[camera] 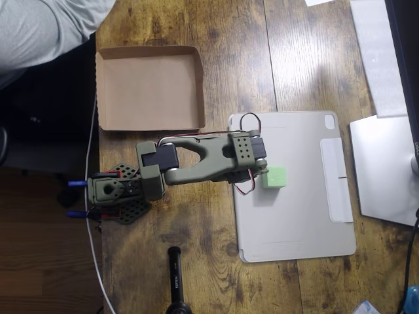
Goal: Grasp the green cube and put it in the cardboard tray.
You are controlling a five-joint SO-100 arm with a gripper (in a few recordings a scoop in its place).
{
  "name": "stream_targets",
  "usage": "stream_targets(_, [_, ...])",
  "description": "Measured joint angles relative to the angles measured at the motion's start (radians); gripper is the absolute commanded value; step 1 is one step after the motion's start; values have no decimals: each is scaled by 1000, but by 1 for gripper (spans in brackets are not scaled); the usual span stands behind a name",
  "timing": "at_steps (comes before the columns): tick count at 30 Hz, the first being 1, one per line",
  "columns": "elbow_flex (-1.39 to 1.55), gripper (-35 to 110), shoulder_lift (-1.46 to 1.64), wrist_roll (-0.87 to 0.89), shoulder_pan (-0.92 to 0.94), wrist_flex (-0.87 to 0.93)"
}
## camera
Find green foam cube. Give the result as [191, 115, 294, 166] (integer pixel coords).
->
[261, 166, 288, 190]

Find brown cardboard tray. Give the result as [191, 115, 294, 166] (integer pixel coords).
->
[94, 45, 206, 132]

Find grey covered tablet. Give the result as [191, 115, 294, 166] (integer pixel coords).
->
[228, 110, 357, 264]

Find silver monitor stand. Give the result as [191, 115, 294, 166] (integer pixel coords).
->
[348, 114, 419, 227]

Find white foam sheet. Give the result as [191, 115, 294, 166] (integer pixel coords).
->
[349, 0, 410, 119]

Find white blue small box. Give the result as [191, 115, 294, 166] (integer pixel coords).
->
[354, 300, 382, 314]

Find black Dell monitor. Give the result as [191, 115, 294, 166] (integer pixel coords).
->
[384, 0, 419, 158]

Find blue round object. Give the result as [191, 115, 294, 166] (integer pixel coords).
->
[404, 285, 419, 314]

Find black chair armrest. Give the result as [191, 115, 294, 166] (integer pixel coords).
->
[0, 126, 9, 166]

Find person in grey shirt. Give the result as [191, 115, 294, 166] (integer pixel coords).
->
[0, 0, 117, 91]

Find red black servo wire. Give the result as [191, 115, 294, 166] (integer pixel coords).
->
[240, 113, 263, 135]
[232, 169, 259, 196]

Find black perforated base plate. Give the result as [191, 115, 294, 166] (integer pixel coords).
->
[98, 162, 152, 226]

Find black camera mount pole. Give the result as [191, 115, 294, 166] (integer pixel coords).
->
[165, 246, 194, 314]

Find white cable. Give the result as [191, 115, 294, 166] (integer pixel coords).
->
[84, 93, 116, 314]

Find black cable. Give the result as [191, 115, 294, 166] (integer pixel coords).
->
[395, 209, 419, 314]

